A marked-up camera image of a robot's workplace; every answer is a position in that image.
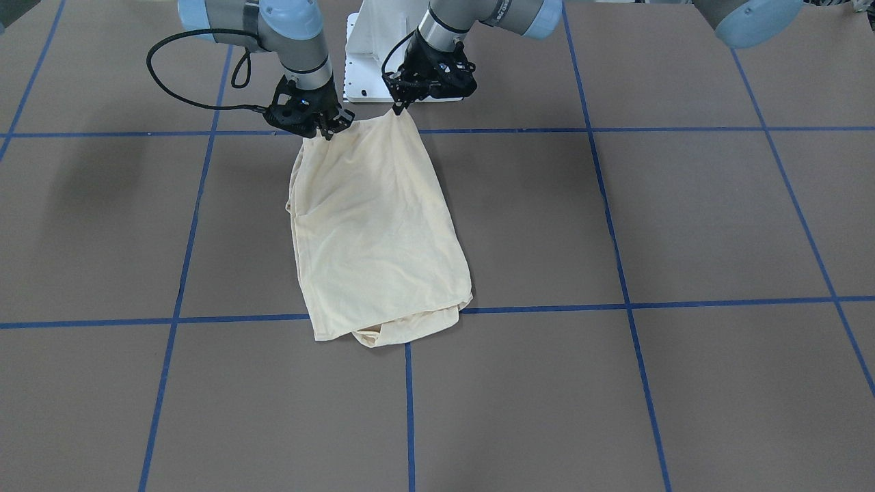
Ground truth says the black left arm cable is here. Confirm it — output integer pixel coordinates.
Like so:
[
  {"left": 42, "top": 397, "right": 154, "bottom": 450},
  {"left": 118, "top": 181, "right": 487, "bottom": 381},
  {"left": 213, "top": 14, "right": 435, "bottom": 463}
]
[{"left": 380, "top": 30, "right": 419, "bottom": 76}]

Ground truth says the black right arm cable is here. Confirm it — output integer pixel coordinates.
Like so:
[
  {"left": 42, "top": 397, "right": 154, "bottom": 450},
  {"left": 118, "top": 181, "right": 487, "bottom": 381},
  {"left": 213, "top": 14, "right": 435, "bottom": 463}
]
[{"left": 146, "top": 29, "right": 281, "bottom": 113}]

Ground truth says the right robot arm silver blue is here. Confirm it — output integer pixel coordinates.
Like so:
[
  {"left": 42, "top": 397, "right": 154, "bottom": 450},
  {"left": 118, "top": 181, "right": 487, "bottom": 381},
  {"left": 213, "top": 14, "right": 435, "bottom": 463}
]
[{"left": 177, "top": 1, "right": 354, "bottom": 140}]

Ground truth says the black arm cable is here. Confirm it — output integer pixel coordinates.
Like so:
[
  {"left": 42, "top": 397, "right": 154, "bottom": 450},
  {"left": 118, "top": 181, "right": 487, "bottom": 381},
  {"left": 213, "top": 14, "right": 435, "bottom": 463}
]
[
  {"left": 146, "top": 29, "right": 281, "bottom": 113},
  {"left": 380, "top": 30, "right": 419, "bottom": 76}
]

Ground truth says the white central pedestal column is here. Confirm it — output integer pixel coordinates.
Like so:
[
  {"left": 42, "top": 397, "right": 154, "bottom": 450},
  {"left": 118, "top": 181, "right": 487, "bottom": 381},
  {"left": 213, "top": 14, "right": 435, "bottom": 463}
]
[{"left": 346, "top": 1, "right": 476, "bottom": 103}]

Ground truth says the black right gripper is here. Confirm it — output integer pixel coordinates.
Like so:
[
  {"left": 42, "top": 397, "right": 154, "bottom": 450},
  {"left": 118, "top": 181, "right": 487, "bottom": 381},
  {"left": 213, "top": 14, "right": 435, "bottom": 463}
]
[{"left": 262, "top": 76, "right": 355, "bottom": 141}]

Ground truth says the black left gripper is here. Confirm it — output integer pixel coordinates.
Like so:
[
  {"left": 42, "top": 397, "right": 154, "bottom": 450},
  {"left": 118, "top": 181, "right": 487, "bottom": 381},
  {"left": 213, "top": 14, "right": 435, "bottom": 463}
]
[{"left": 381, "top": 31, "right": 478, "bottom": 115}]

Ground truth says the cream long-sleeve printed shirt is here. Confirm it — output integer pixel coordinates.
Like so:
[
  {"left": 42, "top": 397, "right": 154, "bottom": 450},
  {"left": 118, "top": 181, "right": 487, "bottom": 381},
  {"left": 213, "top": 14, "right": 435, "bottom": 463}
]
[{"left": 286, "top": 110, "right": 473, "bottom": 348}]

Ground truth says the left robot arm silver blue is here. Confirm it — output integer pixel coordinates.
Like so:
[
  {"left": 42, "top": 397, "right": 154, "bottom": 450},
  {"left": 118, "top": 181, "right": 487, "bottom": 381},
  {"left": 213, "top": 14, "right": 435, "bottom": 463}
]
[{"left": 381, "top": 1, "right": 803, "bottom": 115}]

